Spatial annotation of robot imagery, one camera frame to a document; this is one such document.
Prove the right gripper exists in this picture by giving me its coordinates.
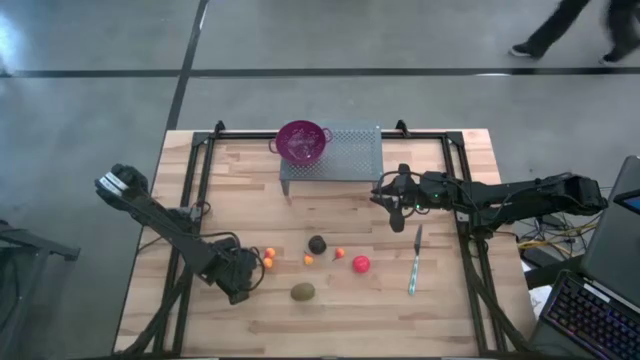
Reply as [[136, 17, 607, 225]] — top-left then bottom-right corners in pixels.
[[369, 163, 451, 234]]

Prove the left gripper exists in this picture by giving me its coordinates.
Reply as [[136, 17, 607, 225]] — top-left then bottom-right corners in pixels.
[[207, 237, 262, 305]]

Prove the brown-green kiwi fruit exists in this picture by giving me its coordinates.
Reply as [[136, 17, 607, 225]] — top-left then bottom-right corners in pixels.
[[290, 282, 317, 302]]

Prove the purple plastic colander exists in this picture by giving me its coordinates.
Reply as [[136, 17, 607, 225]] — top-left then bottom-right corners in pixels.
[[268, 119, 334, 167]]

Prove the grey perforated metal shelf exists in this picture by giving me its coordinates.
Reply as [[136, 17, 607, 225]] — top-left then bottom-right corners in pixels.
[[278, 119, 385, 199]]

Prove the white paper sheet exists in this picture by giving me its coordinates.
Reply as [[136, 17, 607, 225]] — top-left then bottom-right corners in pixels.
[[529, 287, 551, 321]]

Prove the dark grey stand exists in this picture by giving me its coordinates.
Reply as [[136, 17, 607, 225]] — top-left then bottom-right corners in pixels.
[[0, 219, 81, 360]]

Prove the grey laptop with lit keyboard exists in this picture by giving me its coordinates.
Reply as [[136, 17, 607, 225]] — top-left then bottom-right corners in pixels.
[[528, 154, 640, 360]]

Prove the person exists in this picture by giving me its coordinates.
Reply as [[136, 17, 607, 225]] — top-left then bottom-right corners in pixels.
[[508, 0, 640, 65]]

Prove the blue-screen monitor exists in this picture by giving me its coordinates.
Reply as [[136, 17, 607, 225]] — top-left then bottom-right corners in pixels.
[[613, 188, 640, 216]]

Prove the knife with pale handle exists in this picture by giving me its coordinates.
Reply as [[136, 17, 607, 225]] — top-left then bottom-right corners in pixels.
[[407, 224, 424, 297]]

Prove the black aluminium table frame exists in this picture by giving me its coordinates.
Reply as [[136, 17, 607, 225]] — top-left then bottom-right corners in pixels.
[[113, 119, 534, 359]]

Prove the yellow cable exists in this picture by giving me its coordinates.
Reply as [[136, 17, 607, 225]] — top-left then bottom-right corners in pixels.
[[517, 223, 601, 251]]

